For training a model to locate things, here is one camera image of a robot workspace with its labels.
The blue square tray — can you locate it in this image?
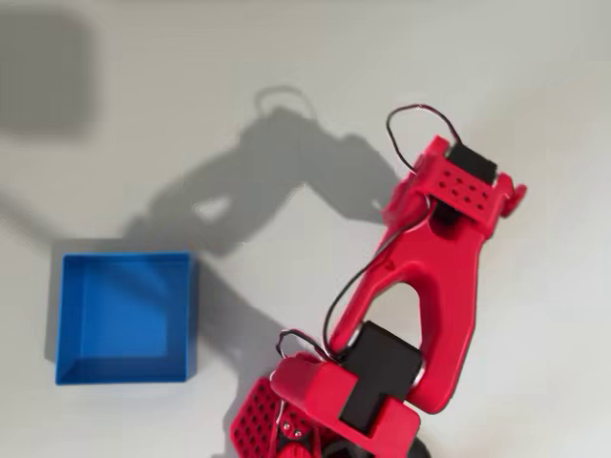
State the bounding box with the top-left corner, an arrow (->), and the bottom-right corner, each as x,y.
54,251 -> 198,385

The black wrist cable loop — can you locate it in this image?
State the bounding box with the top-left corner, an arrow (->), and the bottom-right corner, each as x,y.
385,103 -> 462,174

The black red white servo cable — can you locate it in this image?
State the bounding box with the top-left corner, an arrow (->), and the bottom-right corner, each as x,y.
323,194 -> 433,362

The short black cable loop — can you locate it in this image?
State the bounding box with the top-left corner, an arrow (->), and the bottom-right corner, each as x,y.
278,328 -> 335,364

